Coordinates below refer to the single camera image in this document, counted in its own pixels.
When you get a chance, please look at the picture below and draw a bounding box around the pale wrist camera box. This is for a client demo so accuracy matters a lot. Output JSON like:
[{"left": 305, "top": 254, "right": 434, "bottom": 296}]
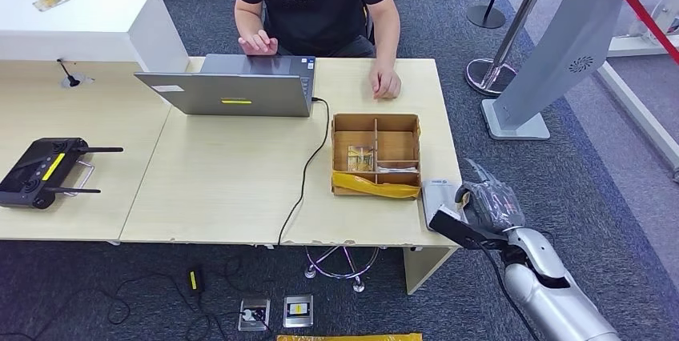
[{"left": 436, "top": 204, "right": 463, "bottom": 222}]

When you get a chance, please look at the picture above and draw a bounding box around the person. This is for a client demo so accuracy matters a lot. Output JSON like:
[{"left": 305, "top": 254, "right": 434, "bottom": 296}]
[{"left": 234, "top": 0, "right": 403, "bottom": 100}]

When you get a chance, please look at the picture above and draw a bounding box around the gold patterned card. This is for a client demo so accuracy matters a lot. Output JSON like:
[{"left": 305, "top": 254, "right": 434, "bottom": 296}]
[
  {"left": 347, "top": 145, "right": 376, "bottom": 173},
  {"left": 32, "top": 0, "right": 76, "bottom": 13}
]

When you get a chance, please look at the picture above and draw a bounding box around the grey kiosk stand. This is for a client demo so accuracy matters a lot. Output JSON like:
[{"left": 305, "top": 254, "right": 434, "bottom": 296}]
[{"left": 480, "top": 0, "right": 679, "bottom": 142}]

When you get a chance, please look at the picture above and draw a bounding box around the black remote controller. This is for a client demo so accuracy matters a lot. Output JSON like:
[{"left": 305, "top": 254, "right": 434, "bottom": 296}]
[{"left": 0, "top": 137, "right": 125, "bottom": 210}]

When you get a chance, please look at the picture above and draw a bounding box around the wooden divided box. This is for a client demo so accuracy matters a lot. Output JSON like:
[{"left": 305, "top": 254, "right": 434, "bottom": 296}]
[{"left": 331, "top": 112, "right": 423, "bottom": 200}]

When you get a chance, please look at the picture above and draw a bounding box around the chrome stool base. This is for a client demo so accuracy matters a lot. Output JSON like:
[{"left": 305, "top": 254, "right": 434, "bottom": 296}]
[{"left": 303, "top": 245, "right": 381, "bottom": 294}]

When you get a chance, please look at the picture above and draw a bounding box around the black camera bracket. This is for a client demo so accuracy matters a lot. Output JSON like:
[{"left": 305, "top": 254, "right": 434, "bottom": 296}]
[{"left": 428, "top": 209, "right": 508, "bottom": 251}]

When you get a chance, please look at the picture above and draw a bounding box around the black power adapter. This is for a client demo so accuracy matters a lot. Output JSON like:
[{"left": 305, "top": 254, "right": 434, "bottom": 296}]
[{"left": 187, "top": 266, "right": 206, "bottom": 297}]

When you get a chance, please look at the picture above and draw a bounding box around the grey laptop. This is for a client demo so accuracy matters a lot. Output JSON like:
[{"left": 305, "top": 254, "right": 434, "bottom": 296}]
[{"left": 133, "top": 54, "right": 317, "bottom": 118}]

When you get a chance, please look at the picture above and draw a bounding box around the chrome stanchion post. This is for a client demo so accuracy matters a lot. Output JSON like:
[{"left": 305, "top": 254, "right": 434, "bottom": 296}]
[{"left": 464, "top": 0, "right": 561, "bottom": 98}]

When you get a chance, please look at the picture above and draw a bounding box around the black laptop power cable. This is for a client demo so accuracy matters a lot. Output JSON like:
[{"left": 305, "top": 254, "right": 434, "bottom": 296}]
[{"left": 276, "top": 96, "right": 331, "bottom": 247}]

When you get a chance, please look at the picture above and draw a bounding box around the closed floor socket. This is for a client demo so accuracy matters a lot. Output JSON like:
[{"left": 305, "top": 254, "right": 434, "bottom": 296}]
[{"left": 282, "top": 295, "right": 314, "bottom": 329}]

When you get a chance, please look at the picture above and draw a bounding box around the white card reader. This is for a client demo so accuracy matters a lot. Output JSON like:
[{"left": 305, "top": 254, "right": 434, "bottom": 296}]
[{"left": 420, "top": 179, "right": 464, "bottom": 231}]

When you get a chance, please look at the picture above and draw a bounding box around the person's right hand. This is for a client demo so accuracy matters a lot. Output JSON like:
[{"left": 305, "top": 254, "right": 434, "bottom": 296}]
[{"left": 238, "top": 29, "right": 279, "bottom": 57}]

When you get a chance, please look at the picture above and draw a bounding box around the person's left hand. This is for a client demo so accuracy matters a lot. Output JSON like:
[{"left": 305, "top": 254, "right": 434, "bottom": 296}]
[{"left": 369, "top": 60, "right": 403, "bottom": 100}]

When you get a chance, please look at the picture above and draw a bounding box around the red barrier belt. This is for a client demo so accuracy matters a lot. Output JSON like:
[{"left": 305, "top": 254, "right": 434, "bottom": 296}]
[{"left": 623, "top": 0, "right": 679, "bottom": 65}]

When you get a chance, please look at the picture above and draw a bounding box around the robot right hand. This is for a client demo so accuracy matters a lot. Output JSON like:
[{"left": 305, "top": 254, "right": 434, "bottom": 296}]
[{"left": 455, "top": 158, "right": 526, "bottom": 234}]

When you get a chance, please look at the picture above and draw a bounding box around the white platform frame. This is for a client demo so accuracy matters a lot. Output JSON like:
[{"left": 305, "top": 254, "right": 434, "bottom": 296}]
[{"left": 606, "top": 0, "right": 679, "bottom": 58}]

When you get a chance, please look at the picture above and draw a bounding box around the black floor cable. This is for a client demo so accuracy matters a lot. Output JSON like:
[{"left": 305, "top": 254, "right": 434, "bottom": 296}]
[{"left": 0, "top": 259, "right": 244, "bottom": 341}]

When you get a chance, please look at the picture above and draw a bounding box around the light wooden desk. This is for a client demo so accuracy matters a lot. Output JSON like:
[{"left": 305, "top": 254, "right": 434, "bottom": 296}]
[
  {"left": 0, "top": 58, "right": 176, "bottom": 247},
  {"left": 119, "top": 56, "right": 463, "bottom": 296}
]

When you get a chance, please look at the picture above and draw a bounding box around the white frame rail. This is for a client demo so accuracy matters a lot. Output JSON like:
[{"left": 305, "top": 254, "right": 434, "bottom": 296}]
[{"left": 595, "top": 60, "right": 679, "bottom": 181}]

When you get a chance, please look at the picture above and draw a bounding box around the white counter cabinet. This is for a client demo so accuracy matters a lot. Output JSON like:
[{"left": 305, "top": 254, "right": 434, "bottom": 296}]
[{"left": 0, "top": 0, "right": 190, "bottom": 74}]

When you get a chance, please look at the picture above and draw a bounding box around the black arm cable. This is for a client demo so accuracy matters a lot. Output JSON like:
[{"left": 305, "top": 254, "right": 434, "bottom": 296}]
[{"left": 477, "top": 240, "right": 542, "bottom": 341}]

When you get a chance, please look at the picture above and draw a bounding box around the wide yellow tape strip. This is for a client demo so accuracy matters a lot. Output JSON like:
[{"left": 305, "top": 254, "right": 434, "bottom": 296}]
[{"left": 275, "top": 333, "right": 424, "bottom": 341}]

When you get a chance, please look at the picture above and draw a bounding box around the desk cable grommet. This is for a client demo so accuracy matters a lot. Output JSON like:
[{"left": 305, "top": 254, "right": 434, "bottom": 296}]
[{"left": 56, "top": 58, "right": 95, "bottom": 90}]

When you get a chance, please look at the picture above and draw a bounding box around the floor socket with plug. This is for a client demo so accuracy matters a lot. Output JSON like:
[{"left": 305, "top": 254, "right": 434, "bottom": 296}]
[{"left": 237, "top": 297, "right": 271, "bottom": 333}]

